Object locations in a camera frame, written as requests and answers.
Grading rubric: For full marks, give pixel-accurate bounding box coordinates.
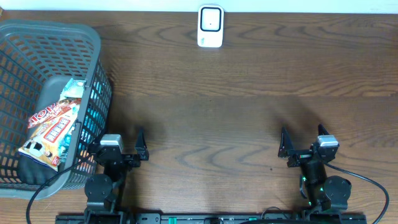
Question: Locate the beige snack bag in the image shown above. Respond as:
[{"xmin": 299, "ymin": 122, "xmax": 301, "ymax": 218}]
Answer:
[{"xmin": 18, "ymin": 107, "xmax": 80, "ymax": 171}]

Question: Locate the mint green wet wipes pack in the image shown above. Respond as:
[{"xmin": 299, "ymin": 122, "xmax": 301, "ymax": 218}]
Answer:
[{"xmin": 59, "ymin": 78, "xmax": 86, "ymax": 101}]

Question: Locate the red Top chocolate bar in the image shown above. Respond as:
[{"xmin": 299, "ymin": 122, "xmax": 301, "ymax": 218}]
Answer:
[{"xmin": 28, "ymin": 98, "xmax": 81, "ymax": 129}]

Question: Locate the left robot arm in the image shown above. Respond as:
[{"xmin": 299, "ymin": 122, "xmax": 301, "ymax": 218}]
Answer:
[{"xmin": 84, "ymin": 129, "xmax": 149, "ymax": 223}]

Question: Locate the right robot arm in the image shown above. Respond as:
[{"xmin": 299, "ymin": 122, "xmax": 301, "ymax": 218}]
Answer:
[{"xmin": 278, "ymin": 124, "xmax": 351, "ymax": 212}]

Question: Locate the white barcode scanner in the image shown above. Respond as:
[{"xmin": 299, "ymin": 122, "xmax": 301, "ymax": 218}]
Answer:
[{"xmin": 197, "ymin": 5, "xmax": 224, "ymax": 48}]

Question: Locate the dark pouch in basket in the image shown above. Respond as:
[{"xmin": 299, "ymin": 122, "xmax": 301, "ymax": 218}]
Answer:
[{"xmin": 17, "ymin": 155, "xmax": 57, "ymax": 185}]

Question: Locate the grey plastic shopping basket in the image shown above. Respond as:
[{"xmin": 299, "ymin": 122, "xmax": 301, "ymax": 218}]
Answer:
[{"xmin": 1, "ymin": 20, "xmax": 112, "ymax": 199}]

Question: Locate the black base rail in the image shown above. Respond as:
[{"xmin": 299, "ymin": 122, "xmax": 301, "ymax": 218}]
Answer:
[{"xmin": 55, "ymin": 211, "xmax": 367, "ymax": 224}]

